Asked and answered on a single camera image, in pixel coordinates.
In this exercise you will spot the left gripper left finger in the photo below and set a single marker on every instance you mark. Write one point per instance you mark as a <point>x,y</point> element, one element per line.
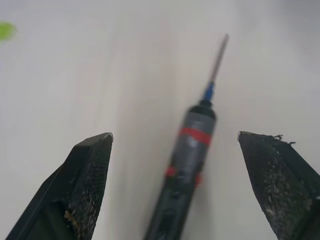
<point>75,187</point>

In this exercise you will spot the grey red electric screwdriver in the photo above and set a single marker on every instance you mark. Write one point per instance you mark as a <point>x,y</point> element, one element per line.
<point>187,160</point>

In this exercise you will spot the metal screwdriver bit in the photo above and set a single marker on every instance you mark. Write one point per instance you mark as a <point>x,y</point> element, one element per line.
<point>220,57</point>

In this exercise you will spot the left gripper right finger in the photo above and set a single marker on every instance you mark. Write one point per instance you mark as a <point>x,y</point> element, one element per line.
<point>280,185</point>

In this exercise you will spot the lime green toy brick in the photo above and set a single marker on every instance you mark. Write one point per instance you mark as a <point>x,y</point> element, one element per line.
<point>6,32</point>

